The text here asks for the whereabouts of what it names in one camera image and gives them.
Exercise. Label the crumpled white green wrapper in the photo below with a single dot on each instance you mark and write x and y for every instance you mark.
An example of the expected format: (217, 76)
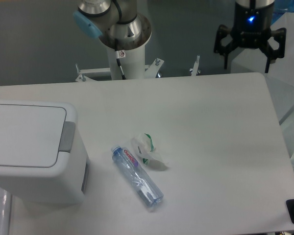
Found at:
(145, 149)

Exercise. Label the white trash can lid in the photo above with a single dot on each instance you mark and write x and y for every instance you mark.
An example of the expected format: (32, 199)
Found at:
(30, 135)

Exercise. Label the clear plastic water bottle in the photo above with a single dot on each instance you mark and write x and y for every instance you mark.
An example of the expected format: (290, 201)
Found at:
(140, 181)

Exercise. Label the white trash can body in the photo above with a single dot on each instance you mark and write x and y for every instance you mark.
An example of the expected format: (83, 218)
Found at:
(63, 182)

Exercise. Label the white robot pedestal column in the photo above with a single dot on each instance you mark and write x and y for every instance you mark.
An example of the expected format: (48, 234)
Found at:
(131, 62)

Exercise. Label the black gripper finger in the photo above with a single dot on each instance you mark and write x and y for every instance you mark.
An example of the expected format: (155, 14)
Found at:
(271, 54)
(222, 33)

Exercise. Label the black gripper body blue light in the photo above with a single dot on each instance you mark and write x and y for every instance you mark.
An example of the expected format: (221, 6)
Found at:
(252, 20)

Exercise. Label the grey lid push button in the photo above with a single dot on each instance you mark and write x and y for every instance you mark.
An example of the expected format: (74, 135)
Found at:
(67, 137)

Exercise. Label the metal wing bolt clamp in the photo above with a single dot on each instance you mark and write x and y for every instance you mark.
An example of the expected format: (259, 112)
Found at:
(194, 71)

